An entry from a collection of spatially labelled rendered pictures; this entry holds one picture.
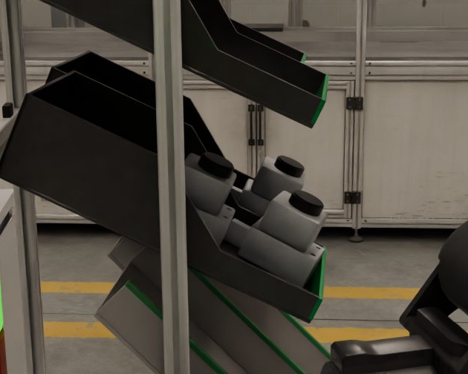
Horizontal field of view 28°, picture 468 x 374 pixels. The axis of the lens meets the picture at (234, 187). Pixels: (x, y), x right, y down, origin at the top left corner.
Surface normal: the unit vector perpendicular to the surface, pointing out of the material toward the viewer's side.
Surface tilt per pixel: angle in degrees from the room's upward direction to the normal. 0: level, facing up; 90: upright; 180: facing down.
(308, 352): 90
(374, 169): 90
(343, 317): 0
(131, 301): 90
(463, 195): 90
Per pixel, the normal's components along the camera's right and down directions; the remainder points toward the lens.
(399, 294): -0.01, -0.97
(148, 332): -0.12, 0.26
